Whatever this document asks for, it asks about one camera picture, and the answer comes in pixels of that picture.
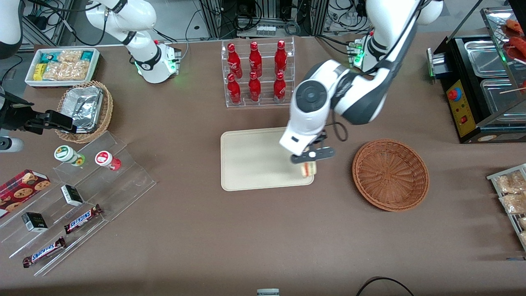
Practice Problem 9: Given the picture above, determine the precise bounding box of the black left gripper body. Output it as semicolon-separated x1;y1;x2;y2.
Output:
290;131;336;165

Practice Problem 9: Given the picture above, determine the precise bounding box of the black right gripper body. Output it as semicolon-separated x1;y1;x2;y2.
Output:
0;92;37;135

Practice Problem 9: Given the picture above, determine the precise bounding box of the beige plastic tray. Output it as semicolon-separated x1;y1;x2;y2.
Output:
220;127;315;192

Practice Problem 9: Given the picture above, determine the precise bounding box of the light wicker basket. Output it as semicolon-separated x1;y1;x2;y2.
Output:
54;80;114;144

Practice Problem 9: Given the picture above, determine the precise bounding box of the brown round wicker basket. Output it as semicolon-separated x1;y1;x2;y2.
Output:
352;139;430;213

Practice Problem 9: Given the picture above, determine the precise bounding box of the aluminium foil container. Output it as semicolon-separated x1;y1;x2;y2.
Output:
61;86;104;134

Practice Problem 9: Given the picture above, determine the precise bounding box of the white cup green lid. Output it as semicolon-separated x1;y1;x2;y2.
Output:
54;145;86;167

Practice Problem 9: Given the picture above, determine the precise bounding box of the white rectangular snack bin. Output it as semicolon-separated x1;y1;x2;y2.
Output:
25;48;101;88

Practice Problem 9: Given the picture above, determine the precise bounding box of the clear bag of crackers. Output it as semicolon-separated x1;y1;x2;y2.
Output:
42;50;92;81

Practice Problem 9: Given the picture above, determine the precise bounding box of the white cup red lid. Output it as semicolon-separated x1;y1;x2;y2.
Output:
95;150;122;171

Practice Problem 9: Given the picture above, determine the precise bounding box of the red cookie box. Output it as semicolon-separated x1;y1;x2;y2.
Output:
0;169;51;219

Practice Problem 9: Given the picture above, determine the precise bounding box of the small black white box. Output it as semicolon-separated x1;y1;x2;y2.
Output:
21;212;49;234
60;184;84;207

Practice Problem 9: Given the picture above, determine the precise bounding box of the red cola bottle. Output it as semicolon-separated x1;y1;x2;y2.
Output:
248;72;262;103
273;72;287;103
227;73;242;104
249;41;263;79
227;43;243;79
274;40;288;77

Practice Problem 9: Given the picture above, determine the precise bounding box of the clear acrylic stepped display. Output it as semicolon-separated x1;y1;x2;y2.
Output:
0;130;157;277

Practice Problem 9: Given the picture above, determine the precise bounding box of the clear acrylic bottle rack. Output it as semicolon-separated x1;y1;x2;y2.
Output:
221;37;296;109

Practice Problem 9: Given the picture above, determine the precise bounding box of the snickers chocolate bar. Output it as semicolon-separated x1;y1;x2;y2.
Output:
22;236;67;268
64;204;104;235

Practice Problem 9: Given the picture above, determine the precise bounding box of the grey metal box green light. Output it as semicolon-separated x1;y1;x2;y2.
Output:
426;47;451;83

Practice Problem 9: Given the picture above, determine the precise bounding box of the black food warmer machine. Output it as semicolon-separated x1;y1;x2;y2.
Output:
436;6;526;144

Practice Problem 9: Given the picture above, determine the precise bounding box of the steel food pan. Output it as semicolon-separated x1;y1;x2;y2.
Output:
464;39;509;79
480;78;526;115

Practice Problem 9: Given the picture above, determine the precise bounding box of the clear bag of fried snacks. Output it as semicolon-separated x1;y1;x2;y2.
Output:
494;170;526;194
498;192;526;215

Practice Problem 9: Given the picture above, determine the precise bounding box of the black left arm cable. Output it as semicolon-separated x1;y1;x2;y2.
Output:
327;0;426;143

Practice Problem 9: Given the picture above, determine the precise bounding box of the black cable loop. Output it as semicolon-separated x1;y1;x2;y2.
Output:
355;276;415;296

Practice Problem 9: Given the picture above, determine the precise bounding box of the metal wire rack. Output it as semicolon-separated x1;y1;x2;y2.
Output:
487;163;526;252

